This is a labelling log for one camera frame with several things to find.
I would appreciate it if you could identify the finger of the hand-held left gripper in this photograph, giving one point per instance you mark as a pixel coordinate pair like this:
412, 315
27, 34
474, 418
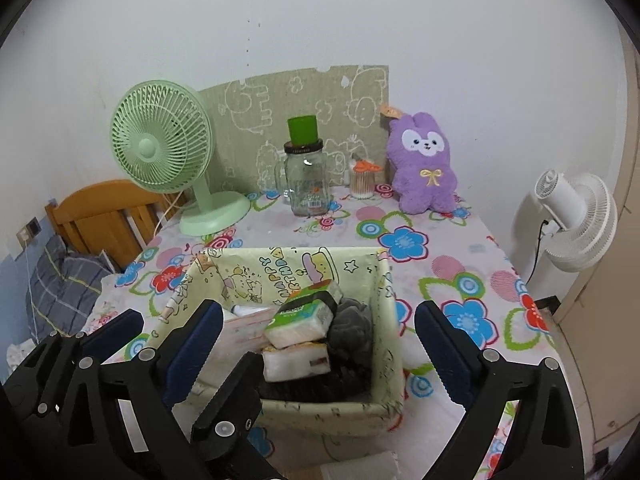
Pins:
115, 327
230, 400

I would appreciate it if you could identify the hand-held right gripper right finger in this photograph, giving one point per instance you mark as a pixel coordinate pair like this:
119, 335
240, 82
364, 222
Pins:
445, 355

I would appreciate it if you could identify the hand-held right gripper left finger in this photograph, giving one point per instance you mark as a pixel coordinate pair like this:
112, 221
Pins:
195, 355

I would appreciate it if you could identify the pink tissue pack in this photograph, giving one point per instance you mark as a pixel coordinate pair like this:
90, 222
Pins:
247, 327

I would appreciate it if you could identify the white orange tissue pack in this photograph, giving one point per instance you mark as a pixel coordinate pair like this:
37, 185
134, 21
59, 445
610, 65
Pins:
295, 362

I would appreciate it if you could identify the dark grey cloth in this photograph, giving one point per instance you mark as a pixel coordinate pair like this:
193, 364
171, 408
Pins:
325, 385

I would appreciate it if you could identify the grey fluffy cloth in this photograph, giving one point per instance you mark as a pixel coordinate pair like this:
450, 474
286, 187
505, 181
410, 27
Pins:
350, 325

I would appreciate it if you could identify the green white tissue pack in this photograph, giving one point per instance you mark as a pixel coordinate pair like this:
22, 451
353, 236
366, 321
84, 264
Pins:
320, 291
300, 322

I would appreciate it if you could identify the yellow printed fabric basket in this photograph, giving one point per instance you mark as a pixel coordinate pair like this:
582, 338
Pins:
350, 270

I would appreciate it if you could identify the grey plaid pillow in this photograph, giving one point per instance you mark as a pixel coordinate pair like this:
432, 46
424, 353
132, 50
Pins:
65, 280

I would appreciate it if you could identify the crumpled clothes pile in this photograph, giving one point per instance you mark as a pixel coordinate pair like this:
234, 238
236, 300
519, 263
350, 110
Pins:
17, 357

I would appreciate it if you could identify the wooden headboard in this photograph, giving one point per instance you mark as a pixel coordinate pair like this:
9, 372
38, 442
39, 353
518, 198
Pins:
95, 215

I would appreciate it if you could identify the floral tablecloth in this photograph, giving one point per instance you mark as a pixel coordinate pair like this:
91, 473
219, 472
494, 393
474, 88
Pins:
425, 240

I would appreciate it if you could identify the purple plush bunny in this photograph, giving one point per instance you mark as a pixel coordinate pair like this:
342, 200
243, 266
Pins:
425, 175

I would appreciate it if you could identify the green desk fan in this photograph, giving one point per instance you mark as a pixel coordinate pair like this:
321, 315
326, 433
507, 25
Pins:
150, 147

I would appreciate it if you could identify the white fan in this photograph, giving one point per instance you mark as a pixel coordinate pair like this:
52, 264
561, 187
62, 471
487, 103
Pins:
575, 220

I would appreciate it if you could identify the cotton swab jar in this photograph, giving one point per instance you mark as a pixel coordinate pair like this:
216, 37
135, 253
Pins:
362, 184

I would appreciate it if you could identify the glass mug jar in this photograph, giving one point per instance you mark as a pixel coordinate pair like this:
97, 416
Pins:
306, 185

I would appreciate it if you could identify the orange carrot ornament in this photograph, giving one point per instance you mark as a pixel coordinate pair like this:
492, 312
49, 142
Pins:
366, 165

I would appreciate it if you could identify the green plastic cup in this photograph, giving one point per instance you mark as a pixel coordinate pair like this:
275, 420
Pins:
303, 130

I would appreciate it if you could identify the green patterned board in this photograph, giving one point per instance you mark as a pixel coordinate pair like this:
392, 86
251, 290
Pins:
300, 90

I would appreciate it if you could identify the wall socket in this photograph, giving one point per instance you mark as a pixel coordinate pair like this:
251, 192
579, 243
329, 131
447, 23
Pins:
29, 231

